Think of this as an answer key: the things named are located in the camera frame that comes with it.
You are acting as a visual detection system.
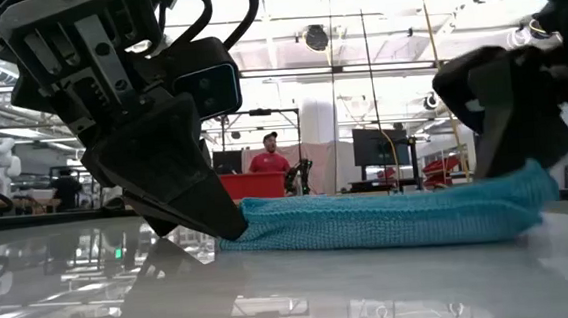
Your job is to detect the red chairs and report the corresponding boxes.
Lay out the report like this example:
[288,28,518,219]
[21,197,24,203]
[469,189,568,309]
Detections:
[420,154,463,189]

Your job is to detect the yellow cable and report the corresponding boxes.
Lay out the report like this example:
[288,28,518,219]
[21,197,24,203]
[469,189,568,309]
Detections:
[416,0,472,186]

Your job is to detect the person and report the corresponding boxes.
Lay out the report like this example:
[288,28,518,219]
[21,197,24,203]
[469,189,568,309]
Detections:
[47,167,86,214]
[245,130,292,175]

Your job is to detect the large black monitor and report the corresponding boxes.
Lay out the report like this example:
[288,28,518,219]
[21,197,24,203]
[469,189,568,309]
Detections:
[351,124,412,170]

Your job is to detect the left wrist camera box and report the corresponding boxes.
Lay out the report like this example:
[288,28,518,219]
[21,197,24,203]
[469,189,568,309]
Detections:
[154,34,245,124]

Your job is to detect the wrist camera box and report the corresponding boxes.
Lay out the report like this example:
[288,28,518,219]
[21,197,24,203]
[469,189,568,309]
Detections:
[154,34,245,124]
[429,44,517,137]

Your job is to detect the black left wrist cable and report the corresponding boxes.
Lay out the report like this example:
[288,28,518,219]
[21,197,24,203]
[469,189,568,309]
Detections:
[150,0,265,57]

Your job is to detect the small black monitor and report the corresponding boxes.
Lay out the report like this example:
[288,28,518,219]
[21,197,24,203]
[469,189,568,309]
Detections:
[210,149,245,177]

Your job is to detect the red bin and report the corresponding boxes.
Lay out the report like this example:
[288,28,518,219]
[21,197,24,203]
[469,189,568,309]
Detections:
[218,170,289,204]

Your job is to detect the black round ceiling fixture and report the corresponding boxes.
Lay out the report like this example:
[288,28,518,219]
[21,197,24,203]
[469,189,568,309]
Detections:
[303,24,331,53]
[422,91,441,111]

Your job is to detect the blue microfibre towel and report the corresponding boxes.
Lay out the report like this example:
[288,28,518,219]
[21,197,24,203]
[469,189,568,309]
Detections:
[212,157,564,263]

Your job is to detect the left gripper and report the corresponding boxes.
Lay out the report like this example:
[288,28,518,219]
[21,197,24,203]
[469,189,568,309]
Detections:
[0,0,251,257]

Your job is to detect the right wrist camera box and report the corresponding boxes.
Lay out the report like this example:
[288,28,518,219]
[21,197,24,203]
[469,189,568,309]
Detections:
[429,44,517,137]

